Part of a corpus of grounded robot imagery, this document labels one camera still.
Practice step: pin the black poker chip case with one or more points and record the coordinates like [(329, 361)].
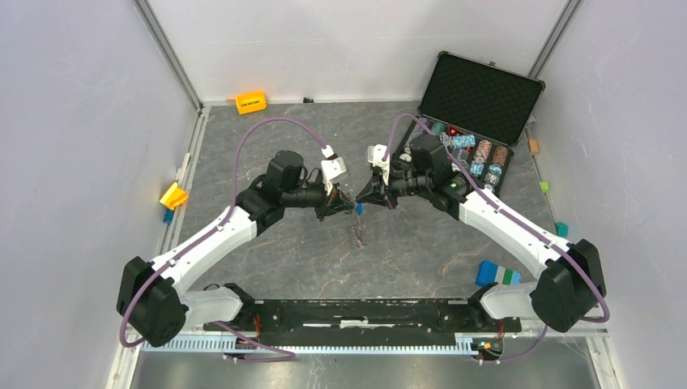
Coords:
[(481, 99)]

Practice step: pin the yellow orange block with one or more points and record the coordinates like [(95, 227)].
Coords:
[(173, 197)]

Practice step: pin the orange small cube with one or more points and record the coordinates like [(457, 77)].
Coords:
[(534, 147)]

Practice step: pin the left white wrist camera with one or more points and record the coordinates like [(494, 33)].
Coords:
[(333, 168)]

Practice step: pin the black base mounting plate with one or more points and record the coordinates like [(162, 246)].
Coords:
[(363, 322)]

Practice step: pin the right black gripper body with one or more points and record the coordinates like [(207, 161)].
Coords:
[(389, 190)]

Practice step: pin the orange plastic block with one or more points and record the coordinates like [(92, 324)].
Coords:
[(250, 102)]

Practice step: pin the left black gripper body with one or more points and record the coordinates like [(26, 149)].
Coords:
[(325, 203)]

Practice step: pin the blue white green block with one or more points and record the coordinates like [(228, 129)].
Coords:
[(489, 273)]

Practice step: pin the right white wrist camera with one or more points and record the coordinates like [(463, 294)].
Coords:
[(378, 159)]

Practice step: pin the small blue block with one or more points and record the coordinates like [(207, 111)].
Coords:
[(168, 216)]

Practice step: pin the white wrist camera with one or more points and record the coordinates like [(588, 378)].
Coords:
[(333, 168), (378, 159)]

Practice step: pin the large metal disc keyring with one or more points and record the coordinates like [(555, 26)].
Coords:
[(357, 227)]

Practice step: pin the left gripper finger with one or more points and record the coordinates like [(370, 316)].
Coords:
[(331, 210), (342, 199)]

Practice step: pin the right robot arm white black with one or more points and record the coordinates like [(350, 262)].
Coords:
[(569, 284)]

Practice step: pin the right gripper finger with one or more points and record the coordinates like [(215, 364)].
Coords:
[(371, 197), (374, 183)]

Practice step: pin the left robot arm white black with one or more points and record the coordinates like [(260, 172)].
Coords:
[(155, 298)]

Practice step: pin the teal cube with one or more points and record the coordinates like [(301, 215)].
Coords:
[(561, 229)]

